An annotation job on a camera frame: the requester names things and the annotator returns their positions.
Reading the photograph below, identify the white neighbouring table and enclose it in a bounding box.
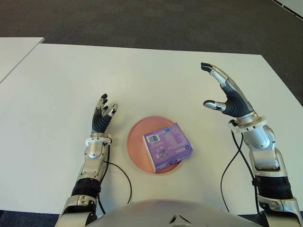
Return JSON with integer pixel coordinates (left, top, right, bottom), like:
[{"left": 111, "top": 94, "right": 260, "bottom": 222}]
[{"left": 0, "top": 37, "right": 45, "bottom": 84}]

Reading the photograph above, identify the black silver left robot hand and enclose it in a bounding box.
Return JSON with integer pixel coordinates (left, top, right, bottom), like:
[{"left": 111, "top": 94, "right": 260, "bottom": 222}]
[{"left": 91, "top": 93, "right": 119, "bottom": 135}]

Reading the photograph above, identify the white panel with dark seam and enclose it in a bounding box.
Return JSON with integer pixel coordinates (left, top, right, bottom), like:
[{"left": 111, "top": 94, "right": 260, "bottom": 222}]
[{"left": 272, "top": 0, "right": 303, "bottom": 17}]

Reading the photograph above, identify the silver robot torso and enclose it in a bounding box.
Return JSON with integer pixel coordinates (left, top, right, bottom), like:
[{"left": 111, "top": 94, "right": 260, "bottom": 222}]
[{"left": 84, "top": 199, "right": 263, "bottom": 227}]

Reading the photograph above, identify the purple tissue paper pack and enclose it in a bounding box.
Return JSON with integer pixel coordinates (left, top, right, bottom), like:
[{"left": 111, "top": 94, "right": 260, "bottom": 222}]
[{"left": 142, "top": 122, "right": 194, "bottom": 173}]

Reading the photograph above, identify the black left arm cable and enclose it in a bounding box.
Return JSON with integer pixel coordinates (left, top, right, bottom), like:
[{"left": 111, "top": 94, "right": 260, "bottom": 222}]
[{"left": 98, "top": 141, "right": 132, "bottom": 212}]

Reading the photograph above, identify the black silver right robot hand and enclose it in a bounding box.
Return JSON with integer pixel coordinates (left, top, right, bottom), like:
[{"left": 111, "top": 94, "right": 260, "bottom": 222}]
[{"left": 200, "top": 62, "right": 258, "bottom": 118}]

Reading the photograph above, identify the round pink plate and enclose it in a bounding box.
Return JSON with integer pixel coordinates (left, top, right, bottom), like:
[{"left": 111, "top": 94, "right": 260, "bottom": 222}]
[{"left": 126, "top": 115, "right": 187, "bottom": 175}]

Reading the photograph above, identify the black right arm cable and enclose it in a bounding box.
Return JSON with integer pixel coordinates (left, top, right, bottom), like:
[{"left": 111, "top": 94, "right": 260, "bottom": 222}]
[{"left": 220, "top": 131, "right": 261, "bottom": 213}]

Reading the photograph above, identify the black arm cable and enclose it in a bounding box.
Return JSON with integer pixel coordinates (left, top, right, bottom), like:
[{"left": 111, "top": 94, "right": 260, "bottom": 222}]
[
  {"left": 220, "top": 131, "right": 261, "bottom": 213},
  {"left": 98, "top": 141, "right": 132, "bottom": 212}
]

